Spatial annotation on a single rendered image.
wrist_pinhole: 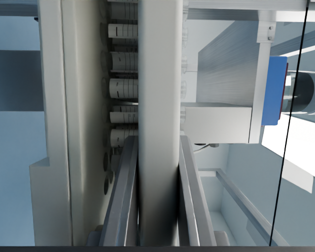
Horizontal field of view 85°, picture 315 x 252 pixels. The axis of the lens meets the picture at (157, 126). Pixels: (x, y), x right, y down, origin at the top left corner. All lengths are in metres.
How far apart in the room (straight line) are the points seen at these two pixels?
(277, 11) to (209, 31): 3.48
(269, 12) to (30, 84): 0.71
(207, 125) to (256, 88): 0.16
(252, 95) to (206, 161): 3.90
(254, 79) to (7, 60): 0.76
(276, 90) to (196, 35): 3.37
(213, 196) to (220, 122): 4.53
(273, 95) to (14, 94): 0.82
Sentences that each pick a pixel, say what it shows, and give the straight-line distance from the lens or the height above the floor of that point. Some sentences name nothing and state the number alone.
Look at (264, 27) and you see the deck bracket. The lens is 0.56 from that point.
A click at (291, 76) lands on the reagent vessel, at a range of 0.70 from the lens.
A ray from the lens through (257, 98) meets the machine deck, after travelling 0.54.
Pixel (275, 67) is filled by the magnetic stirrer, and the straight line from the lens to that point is 0.61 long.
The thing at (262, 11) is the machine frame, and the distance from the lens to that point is 0.51.
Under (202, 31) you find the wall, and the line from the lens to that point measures 3.94.
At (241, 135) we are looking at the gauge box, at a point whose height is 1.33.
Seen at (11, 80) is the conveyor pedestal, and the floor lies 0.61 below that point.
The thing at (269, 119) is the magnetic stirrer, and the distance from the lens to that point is 0.61.
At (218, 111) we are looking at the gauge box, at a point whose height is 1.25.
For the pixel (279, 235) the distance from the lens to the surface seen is 0.66.
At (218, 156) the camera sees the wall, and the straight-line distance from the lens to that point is 4.42.
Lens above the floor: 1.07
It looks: 2 degrees up
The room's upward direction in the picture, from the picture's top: 90 degrees clockwise
